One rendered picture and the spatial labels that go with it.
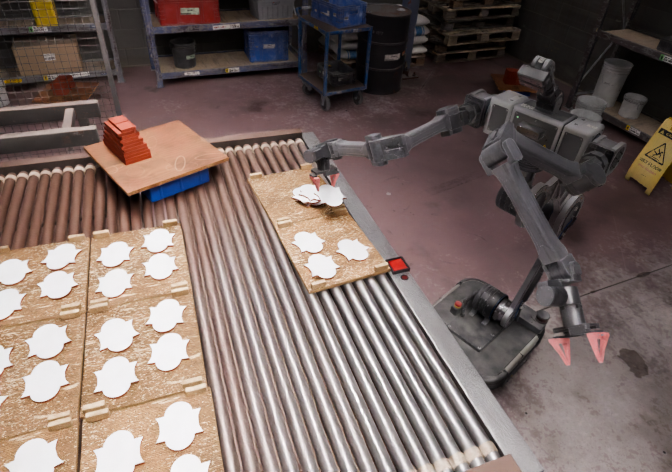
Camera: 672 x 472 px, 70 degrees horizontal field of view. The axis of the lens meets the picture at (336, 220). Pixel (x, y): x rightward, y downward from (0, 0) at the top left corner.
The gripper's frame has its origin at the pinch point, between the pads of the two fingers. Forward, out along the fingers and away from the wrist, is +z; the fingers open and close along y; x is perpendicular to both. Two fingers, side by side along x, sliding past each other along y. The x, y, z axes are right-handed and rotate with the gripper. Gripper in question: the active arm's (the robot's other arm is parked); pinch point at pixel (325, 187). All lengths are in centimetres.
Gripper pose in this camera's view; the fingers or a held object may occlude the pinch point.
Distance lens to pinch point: 212.3
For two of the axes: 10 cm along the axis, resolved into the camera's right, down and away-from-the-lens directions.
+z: 0.7, 9.0, 4.2
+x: 4.6, 3.4, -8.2
